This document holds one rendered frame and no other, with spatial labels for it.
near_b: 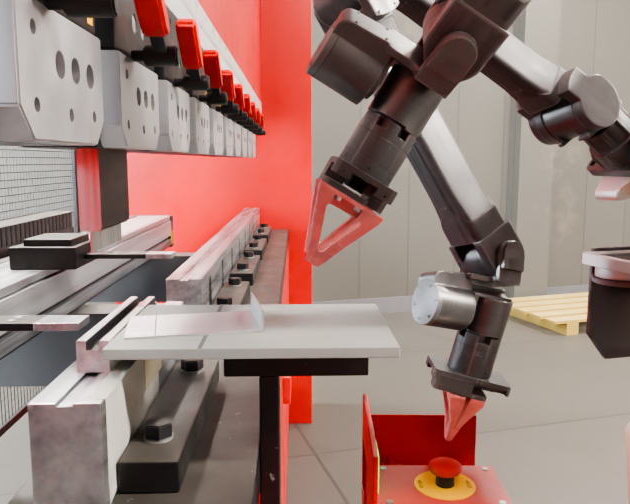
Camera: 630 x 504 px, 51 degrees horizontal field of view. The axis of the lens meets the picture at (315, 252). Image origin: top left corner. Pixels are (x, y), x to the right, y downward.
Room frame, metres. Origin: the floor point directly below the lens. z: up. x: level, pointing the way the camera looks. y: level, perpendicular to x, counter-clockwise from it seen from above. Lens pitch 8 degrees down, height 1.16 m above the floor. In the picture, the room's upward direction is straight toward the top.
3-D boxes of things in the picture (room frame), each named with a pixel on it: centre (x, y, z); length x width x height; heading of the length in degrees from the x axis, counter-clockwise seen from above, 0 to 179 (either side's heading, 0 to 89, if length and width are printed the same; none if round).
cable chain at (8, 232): (1.41, 0.63, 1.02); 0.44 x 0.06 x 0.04; 2
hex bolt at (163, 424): (0.59, 0.15, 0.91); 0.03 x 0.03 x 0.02
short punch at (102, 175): (0.65, 0.21, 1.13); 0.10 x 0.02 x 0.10; 2
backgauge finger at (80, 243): (1.14, 0.38, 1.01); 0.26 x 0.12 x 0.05; 92
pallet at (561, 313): (4.80, -2.03, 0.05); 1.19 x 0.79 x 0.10; 106
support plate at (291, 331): (0.65, 0.06, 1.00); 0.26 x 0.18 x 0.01; 92
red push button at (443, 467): (0.74, -0.16, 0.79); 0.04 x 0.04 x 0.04
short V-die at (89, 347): (0.69, 0.21, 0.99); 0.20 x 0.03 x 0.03; 2
